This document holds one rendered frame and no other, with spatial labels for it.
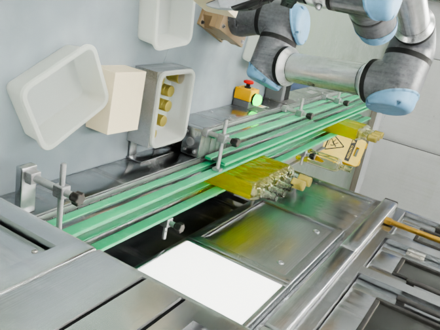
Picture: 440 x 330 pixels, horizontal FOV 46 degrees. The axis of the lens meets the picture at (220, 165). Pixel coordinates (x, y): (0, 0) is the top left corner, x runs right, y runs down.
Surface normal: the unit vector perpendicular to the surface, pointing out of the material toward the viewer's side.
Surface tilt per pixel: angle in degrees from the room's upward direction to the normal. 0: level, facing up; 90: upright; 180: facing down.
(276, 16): 92
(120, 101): 0
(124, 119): 0
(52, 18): 0
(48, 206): 90
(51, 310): 90
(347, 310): 90
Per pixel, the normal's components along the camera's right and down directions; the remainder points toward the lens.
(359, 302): 0.17, -0.92
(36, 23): 0.84, 0.32
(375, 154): -0.52, 0.21
